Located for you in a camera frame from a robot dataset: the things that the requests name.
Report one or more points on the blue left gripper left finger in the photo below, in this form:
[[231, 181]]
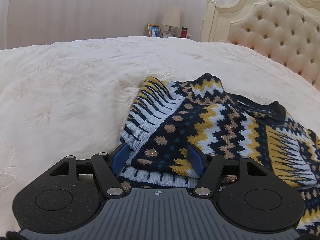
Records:
[[119, 158]]

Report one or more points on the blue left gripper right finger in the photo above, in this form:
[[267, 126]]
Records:
[[197, 159]]

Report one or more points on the navy yellow patterned knit sweater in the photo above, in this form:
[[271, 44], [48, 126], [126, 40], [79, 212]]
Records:
[[166, 117]]

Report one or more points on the cream embroidered bedspread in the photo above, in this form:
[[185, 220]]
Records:
[[73, 98]]

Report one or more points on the red thermos bottle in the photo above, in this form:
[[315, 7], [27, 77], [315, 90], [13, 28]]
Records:
[[184, 32]]

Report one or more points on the small desk clock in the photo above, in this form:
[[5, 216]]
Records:
[[167, 34]]

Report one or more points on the gold framed photo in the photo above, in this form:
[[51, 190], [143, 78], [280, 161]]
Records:
[[154, 30]]

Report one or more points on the beige table lamp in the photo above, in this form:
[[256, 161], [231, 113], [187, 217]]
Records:
[[172, 18]]

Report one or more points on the cream tufted headboard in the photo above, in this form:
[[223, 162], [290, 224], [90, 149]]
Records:
[[285, 31]]

